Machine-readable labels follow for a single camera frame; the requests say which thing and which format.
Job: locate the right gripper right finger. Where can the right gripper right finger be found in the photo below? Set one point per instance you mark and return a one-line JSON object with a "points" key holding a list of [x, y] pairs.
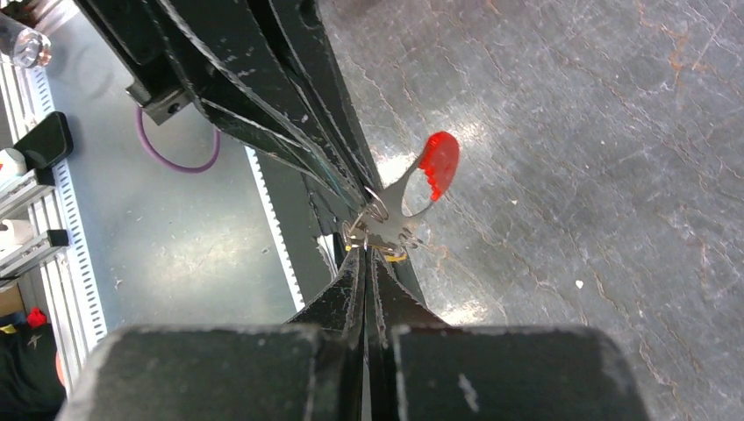
{"points": [[422, 368]]}

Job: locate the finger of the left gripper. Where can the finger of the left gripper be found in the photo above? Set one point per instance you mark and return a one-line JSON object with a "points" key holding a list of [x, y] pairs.
{"points": [[276, 53], [276, 137]]}

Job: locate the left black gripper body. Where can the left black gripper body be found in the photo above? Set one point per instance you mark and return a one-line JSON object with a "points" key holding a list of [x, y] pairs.
{"points": [[129, 31]]}

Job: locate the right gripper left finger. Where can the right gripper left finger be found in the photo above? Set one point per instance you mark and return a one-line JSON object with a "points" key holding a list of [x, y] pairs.
{"points": [[308, 368]]}

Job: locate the yellow tagged keys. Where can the yellow tagged keys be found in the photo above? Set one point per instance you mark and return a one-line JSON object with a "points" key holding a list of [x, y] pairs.
{"points": [[390, 254]]}

